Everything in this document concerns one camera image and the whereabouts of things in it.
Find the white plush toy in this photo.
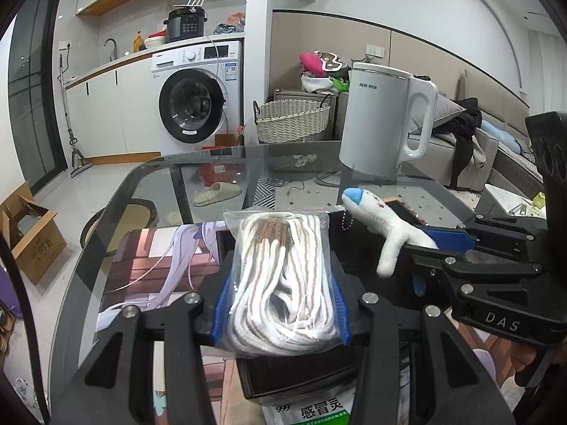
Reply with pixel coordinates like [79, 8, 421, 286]
[341, 188, 438, 278]

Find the green medicine sachet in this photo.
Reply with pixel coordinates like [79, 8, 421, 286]
[262, 389, 355, 425]

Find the bagged white brown-striped rope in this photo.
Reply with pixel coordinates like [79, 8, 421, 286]
[216, 209, 347, 359]

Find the black cardboard box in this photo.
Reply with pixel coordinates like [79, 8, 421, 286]
[216, 198, 471, 404]

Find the grey sofa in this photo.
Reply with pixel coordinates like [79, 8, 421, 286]
[412, 68, 543, 198]

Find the white electric kettle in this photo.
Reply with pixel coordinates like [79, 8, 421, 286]
[339, 62, 438, 179]

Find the grey cushion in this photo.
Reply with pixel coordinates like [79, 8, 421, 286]
[409, 75, 466, 136]

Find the purple yoga mat roll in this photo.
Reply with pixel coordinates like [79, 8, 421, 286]
[0, 269, 23, 319]

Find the brown cardboard box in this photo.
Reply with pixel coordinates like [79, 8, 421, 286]
[1, 182, 67, 285]

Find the woven laundry basket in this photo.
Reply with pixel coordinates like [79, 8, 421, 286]
[253, 99, 331, 144]

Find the pile of colourful clothes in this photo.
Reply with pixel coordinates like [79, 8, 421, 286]
[299, 51, 351, 95]

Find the beige slipper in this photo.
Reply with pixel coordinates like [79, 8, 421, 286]
[193, 182, 241, 207]

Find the floor mop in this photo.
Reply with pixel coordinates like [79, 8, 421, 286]
[58, 44, 92, 179]

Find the white kitchen cabinet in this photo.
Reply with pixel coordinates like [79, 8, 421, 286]
[66, 56, 161, 157]

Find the white washing machine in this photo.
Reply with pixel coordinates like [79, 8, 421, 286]
[151, 39, 243, 155]

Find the black rice cooker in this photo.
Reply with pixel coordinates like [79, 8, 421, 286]
[163, 6, 207, 42]

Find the black glass door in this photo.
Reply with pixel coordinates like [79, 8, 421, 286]
[8, 0, 67, 194]

